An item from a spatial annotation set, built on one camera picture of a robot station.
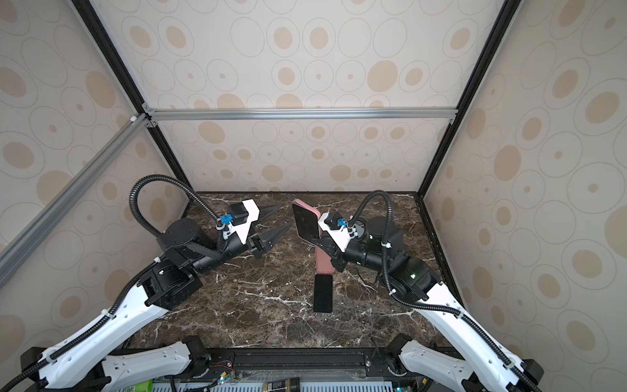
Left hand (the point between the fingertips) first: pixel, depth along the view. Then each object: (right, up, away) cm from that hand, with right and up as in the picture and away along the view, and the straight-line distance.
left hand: (286, 217), depth 50 cm
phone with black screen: (+8, -28, +38) cm, 47 cm away
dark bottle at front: (-1, -47, +17) cm, 50 cm away
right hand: (+7, -5, +12) cm, 14 cm away
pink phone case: (+9, -19, +49) cm, 53 cm away
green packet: (-42, -48, +18) cm, 66 cm away
